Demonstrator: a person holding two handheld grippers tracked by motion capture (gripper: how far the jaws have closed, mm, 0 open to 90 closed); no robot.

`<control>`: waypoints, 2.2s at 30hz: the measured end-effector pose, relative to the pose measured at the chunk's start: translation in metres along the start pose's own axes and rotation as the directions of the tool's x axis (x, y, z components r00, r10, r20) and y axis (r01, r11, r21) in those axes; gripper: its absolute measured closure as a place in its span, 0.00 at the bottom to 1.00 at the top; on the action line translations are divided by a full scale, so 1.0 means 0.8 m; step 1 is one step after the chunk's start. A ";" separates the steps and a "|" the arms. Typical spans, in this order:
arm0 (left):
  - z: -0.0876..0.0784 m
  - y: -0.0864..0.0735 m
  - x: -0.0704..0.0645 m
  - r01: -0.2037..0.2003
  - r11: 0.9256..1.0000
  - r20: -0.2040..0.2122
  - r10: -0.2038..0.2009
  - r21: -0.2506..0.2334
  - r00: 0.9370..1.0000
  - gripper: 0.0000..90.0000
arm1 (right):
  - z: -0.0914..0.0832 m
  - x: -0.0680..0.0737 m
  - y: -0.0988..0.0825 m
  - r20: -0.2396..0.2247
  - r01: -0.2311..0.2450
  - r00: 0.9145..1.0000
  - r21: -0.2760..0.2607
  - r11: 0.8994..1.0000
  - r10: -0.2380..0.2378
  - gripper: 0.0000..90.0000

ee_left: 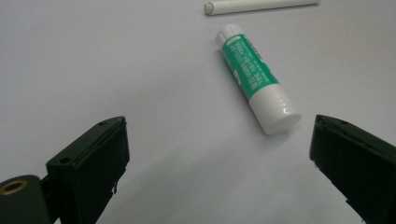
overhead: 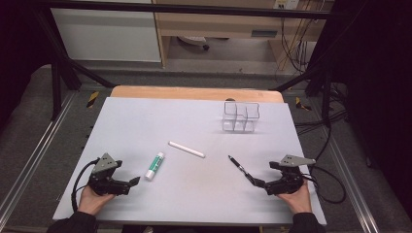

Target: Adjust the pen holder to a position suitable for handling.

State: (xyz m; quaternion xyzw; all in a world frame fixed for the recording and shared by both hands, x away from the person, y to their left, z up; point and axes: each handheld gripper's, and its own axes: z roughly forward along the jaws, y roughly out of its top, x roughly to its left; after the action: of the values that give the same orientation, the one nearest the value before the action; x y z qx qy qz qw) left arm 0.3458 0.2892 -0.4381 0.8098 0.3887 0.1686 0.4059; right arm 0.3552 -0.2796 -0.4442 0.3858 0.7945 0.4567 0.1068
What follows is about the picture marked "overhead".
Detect black metal stand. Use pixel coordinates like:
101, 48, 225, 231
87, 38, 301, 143
32, 6, 116, 120
271, 61, 334, 129

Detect white pen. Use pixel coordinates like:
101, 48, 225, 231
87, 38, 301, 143
167, 140, 206, 159

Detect white cabinet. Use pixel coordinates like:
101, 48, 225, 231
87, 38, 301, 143
50, 0, 162, 63

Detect left hand-held gripper cable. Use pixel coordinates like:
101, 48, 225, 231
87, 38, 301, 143
71, 157, 100, 213

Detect aluminium floor rail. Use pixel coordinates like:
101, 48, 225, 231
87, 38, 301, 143
319, 129, 380, 233
0, 91, 77, 224

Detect white table board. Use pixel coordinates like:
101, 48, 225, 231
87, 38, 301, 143
52, 96, 327, 226

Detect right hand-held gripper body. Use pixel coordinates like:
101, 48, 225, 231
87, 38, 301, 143
265, 154, 317, 196

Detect yellow and black tape marker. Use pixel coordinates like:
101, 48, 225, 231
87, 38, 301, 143
294, 96, 312, 112
86, 90, 100, 110

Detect white power outlet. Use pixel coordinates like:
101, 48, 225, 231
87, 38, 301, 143
273, 0, 299, 10

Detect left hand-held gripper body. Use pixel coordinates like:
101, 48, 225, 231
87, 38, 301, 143
86, 152, 130, 197

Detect person's left hand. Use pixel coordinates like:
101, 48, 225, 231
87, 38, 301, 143
77, 184, 116, 216

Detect green and white glue stick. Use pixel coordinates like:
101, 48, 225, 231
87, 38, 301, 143
144, 151, 166, 182

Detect black metal crossbar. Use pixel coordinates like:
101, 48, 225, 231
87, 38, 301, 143
32, 0, 344, 20

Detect clear plastic desk organizer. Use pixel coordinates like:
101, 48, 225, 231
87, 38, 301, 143
222, 101, 260, 133

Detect hand-held gripper cable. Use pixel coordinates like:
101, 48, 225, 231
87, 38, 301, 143
71, 157, 100, 213
302, 164, 347, 205

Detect hanging cable bundle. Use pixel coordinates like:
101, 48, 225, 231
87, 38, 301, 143
278, 0, 325, 74

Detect person's right hand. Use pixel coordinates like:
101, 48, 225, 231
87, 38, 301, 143
276, 179, 314, 215

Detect black pen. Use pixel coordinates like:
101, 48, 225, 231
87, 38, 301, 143
227, 154, 257, 183

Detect black floor cables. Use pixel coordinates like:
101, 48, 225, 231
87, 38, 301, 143
292, 82, 349, 163

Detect right hand-held gripper cable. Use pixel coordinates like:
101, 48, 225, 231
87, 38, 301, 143
302, 164, 347, 205

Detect wooden table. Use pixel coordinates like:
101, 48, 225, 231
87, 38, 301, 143
110, 84, 286, 104

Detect white chair base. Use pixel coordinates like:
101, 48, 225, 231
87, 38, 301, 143
177, 35, 211, 51

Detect wooden desk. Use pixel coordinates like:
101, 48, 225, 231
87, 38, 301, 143
152, 0, 334, 69

